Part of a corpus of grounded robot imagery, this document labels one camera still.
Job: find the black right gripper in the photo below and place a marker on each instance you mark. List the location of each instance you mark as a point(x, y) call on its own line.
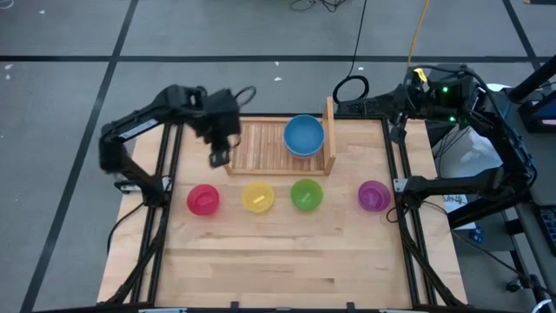
point(412, 102)

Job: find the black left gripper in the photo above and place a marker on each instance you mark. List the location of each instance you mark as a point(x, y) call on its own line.
point(217, 113)

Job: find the small translucent red bowl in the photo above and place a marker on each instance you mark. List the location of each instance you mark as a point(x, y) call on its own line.
point(203, 200)

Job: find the small translucent yellow bowl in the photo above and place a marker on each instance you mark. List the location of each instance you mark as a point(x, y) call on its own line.
point(258, 197)

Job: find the small translucent purple bowl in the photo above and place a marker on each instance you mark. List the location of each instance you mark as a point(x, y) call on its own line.
point(374, 196)

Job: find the large blue bowl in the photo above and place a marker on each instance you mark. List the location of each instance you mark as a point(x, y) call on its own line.
point(304, 132)

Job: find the small translucent green bowl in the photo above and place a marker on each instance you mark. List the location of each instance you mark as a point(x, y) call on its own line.
point(307, 195)

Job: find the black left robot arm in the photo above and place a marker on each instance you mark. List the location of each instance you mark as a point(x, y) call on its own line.
point(130, 130)

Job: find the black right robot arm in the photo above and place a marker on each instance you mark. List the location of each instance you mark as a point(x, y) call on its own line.
point(469, 184)

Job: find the wooden slatted shelf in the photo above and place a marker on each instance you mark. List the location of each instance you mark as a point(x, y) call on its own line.
point(260, 148)

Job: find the black ventilated computer case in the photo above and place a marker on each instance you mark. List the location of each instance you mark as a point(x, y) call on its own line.
point(360, 106)

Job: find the white plastic bag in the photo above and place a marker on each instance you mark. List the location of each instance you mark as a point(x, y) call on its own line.
point(469, 152)

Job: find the white paper sheet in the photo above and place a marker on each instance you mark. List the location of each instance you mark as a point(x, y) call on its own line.
point(454, 202)

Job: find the small blue object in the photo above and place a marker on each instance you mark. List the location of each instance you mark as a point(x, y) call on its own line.
point(477, 235)

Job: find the black monitor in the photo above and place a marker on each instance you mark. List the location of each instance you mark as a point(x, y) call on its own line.
point(540, 115)

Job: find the black stand pole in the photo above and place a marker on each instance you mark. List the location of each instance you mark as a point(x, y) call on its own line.
point(532, 78)

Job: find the black keyboard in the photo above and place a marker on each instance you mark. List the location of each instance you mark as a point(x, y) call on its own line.
point(551, 230)

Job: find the small caster wheel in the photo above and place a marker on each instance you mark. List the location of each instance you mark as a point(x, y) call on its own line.
point(514, 285)

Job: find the black aluminium table frame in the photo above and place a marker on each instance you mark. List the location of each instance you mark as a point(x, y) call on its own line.
point(356, 117)

